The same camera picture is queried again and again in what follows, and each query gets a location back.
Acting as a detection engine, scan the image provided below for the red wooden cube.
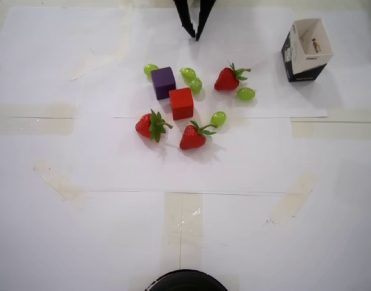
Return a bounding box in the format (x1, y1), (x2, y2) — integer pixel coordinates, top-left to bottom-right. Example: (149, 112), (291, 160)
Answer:
(169, 87), (195, 121)

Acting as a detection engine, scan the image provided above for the red plastic strawberry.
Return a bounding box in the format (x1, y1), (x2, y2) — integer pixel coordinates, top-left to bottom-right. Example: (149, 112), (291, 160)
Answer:
(214, 62), (252, 92)
(135, 109), (174, 144)
(179, 120), (218, 152)

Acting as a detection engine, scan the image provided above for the green plastic grape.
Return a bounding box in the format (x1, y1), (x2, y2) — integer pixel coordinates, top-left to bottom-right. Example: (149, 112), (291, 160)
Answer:
(236, 87), (256, 102)
(189, 77), (204, 95)
(179, 67), (197, 81)
(210, 111), (227, 129)
(143, 63), (159, 78)

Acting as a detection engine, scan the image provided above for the purple wooden cube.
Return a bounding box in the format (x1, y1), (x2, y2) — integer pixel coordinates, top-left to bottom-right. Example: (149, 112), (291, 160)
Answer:
(150, 66), (176, 101)

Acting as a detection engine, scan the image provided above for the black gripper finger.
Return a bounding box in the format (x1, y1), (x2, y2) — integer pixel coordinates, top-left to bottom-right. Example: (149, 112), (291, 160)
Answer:
(174, 0), (196, 38)
(195, 0), (218, 42)

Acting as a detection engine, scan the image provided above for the white and black cardboard box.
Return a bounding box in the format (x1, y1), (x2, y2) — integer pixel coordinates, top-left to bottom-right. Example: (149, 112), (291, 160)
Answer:
(280, 18), (335, 83)

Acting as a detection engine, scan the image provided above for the beige tape strip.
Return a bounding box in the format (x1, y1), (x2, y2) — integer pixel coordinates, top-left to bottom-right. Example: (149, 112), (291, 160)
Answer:
(164, 192), (204, 267)
(269, 172), (319, 226)
(0, 104), (76, 136)
(290, 109), (371, 139)
(32, 157), (89, 212)
(69, 48), (129, 82)

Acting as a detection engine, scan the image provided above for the black round object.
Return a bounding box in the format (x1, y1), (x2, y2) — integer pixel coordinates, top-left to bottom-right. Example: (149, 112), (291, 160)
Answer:
(145, 269), (229, 291)

